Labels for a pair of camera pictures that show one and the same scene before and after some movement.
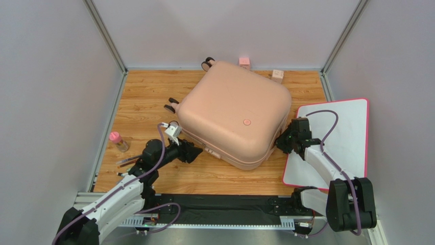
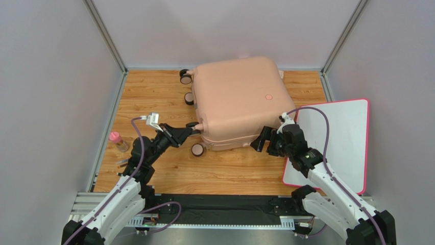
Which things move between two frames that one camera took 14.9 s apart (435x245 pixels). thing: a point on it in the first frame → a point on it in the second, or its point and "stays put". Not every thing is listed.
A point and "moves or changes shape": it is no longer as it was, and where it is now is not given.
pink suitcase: x=233 y=112 moves or changes shape
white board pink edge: x=342 y=126 stays put
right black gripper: x=289 y=141 → x=270 y=143
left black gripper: x=188 y=152 → x=175 y=136
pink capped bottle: x=115 y=137 stays put
